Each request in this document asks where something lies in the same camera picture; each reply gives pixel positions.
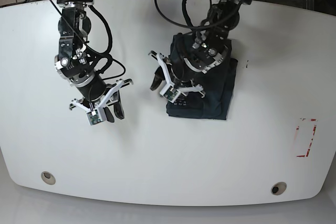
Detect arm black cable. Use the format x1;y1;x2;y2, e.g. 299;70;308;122
154;0;226;36
34;0;127;79

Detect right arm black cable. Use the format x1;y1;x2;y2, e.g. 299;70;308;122
34;0;127;79

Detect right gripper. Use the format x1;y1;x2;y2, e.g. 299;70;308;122
69;79;133;123

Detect table cable grommet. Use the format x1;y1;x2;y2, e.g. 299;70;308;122
41;172;56;185
271;182;287;196

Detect red tape rectangle marking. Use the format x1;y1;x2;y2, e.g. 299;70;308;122
293;118;318;157

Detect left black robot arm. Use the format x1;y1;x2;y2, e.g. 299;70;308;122
149;0;252;103

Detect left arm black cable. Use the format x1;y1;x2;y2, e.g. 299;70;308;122
154;0;226;36

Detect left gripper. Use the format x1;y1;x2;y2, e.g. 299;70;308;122
149;50;205;98

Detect right table cable grommet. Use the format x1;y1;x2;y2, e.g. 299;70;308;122
271;182;287;196

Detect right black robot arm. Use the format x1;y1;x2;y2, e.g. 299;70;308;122
55;0;133;125

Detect dark blue t-shirt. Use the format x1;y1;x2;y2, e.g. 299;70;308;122
165;33;239;121

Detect left table cable grommet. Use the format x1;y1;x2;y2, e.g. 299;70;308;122
41;172;56;185

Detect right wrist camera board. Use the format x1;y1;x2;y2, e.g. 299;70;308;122
86;111;102;125

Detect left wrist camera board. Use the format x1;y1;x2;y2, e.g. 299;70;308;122
160;86;181;103

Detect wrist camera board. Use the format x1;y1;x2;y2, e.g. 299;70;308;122
160;86;181;103
86;111;102;125

